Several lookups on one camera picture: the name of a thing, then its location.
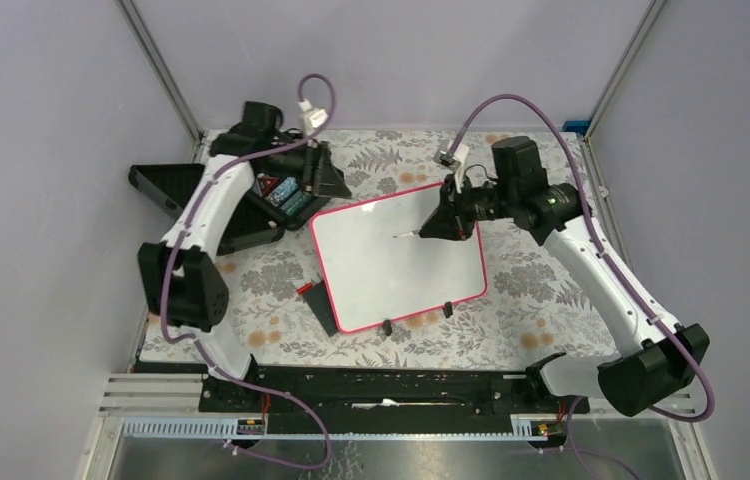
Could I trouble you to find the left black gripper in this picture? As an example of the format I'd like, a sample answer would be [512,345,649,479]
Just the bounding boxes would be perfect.
[263,137,353,199]

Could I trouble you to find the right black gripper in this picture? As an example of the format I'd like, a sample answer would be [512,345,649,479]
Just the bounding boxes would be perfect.
[419,172,517,242]

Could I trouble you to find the red whiteboard marker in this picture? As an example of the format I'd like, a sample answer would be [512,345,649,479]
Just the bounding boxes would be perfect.
[393,230,419,239]

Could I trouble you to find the pink framed whiteboard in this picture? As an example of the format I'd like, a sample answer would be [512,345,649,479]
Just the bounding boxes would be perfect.
[310,183,488,334]

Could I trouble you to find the red marker cap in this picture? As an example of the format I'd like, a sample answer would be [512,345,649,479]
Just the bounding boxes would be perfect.
[297,282,313,295]

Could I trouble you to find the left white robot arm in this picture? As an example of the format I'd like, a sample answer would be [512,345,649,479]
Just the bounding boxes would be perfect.
[138,99,351,411]

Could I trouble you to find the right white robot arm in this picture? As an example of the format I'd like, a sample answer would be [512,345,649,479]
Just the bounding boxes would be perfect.
[416,136,710,417]

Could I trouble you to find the black poker chip case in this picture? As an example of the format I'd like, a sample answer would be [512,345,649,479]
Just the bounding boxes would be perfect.
[128,134,330,256]

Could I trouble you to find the dark grey lego baseplate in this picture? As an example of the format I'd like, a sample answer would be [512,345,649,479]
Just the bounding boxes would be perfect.
[300,281,339,337]

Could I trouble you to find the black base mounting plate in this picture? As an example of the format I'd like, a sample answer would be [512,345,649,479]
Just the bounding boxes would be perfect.
[198,364,590,435]

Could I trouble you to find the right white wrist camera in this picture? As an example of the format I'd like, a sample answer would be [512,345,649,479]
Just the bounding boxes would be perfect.
[434,143,470,194]

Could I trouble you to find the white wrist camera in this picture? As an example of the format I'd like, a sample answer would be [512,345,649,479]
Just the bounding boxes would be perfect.
[434,143,470,194]
[298,99,330,135]

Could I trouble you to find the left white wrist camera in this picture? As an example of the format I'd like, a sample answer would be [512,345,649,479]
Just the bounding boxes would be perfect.
[298,99,330,135]

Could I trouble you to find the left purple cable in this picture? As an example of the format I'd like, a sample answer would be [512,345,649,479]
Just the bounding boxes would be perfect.
[159,72,338,472]

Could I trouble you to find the purple cable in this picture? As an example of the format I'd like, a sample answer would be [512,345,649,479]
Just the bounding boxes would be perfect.
[159,72,338,472]
[446,93,717,480]

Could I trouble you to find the blue corner bracket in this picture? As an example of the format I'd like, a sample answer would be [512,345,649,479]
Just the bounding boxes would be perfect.
[562,120,591,136]

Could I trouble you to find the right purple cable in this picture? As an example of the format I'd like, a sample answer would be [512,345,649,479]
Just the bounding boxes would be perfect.
[446,93,717,480]

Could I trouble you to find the aluminium frame rail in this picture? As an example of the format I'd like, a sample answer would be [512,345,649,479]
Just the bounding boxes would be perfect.
[115,0,204,143]

